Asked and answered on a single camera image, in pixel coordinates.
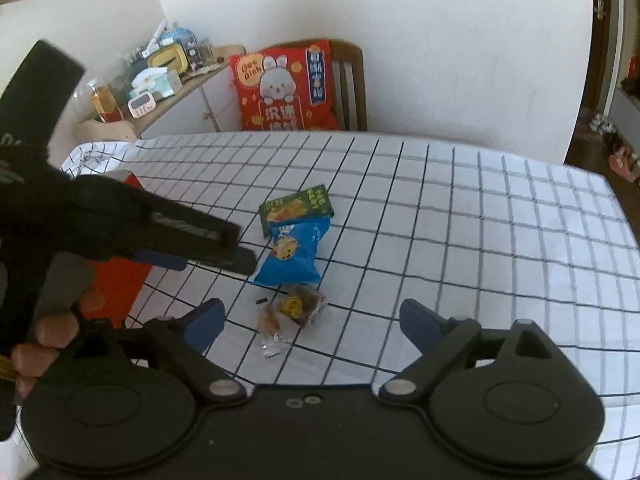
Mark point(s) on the blue carton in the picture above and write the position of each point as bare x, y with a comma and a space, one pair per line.
180, 36

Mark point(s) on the checked white tablecloth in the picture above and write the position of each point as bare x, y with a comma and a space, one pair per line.
500, 260

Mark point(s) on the pair of shoes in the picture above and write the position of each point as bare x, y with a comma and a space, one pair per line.
602, 125

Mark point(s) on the dark wooden door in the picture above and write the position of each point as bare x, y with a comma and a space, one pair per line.
592, 70

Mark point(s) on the clear pastry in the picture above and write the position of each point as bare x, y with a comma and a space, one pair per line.
270, 324

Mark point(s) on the white cabinet wooden top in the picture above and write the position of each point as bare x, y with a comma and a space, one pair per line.
220, 100

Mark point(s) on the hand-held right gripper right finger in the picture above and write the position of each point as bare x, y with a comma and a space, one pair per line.
420, 321

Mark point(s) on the white rolled paper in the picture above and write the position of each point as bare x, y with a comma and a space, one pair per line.
157, 35

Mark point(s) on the amber liquid bottle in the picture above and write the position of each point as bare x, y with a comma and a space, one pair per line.
105, 102

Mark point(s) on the white digital timer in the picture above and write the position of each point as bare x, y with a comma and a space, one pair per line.
140, 105

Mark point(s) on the clear glass jar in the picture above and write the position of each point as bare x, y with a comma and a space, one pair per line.
80, 105

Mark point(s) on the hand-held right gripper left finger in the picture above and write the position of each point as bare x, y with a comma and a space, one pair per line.
207, 321

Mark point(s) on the person's left hand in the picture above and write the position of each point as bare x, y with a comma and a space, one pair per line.
47, 332

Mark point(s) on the brown wooden chair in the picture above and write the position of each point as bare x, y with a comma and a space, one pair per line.
352, 90

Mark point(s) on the red rabbit print cushion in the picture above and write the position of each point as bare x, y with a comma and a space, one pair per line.
280, 90

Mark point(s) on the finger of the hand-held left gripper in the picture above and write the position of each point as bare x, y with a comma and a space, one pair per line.
162, 261
225, 259

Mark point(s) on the green snack packet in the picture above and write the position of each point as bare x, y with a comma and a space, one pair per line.
295, 205

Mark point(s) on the tissue pack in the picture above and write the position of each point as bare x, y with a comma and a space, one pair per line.
155, 85

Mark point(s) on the blue cookie packet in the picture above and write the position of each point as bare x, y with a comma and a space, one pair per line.
290, 260

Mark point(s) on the brown cake yellow sticker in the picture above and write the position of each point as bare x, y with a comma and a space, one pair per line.
306, 307

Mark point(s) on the yellow box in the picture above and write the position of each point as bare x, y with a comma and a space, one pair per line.
167, 57

